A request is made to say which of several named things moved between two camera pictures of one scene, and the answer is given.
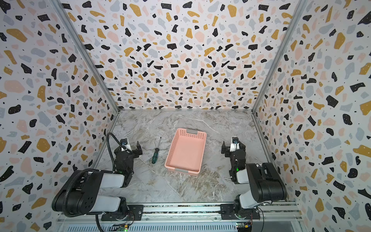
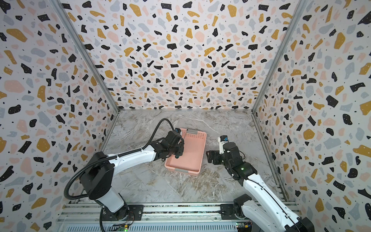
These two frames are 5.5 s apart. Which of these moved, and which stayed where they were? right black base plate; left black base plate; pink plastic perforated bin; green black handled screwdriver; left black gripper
Moved: left black gripper; green black handled screwdriver
Stayed: pink plastic perforated bin; right black base plate; left black base plate
